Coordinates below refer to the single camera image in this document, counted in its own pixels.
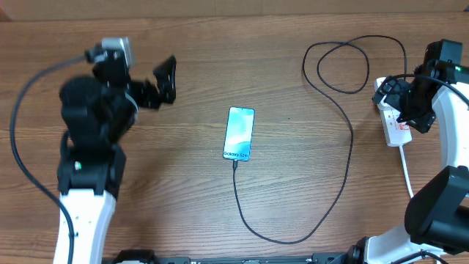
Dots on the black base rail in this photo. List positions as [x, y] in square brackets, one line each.
[140, 256]

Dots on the white power strip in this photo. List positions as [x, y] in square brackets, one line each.
[397, 134]

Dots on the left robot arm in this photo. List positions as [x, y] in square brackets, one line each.
[98, 110]

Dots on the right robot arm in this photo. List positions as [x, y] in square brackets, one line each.
[436, 218]

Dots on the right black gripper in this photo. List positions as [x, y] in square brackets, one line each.
[395, 88]

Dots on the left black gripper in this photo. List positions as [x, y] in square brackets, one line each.
[152, 97]

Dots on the white charger plug adapter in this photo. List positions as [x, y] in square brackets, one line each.
[383, 106]

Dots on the Samsung Galaxy smartphone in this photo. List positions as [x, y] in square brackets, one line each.
[238, 136]

